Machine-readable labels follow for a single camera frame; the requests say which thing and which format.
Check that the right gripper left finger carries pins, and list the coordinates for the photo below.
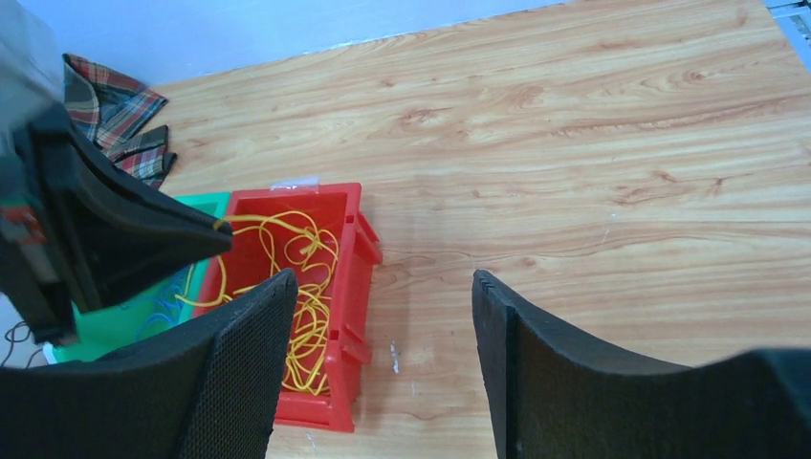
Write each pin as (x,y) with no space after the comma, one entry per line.
(207,388)

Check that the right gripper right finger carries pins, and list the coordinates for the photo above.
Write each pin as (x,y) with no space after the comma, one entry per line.
(556,391)

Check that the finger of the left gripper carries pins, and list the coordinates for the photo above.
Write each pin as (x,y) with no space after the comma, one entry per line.
(108,235)

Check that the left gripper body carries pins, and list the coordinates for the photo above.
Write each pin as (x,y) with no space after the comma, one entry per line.
(35,253)

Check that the green plastic bin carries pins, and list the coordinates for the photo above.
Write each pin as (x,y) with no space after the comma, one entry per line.
(143,316)

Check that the plaid cloth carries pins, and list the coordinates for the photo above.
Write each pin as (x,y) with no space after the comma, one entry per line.
(111,109)

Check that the red plastic bin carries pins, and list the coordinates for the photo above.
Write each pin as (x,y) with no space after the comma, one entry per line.
(320,234)

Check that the aluminium front rail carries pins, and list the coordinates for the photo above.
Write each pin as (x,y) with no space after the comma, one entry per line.
(793,18)

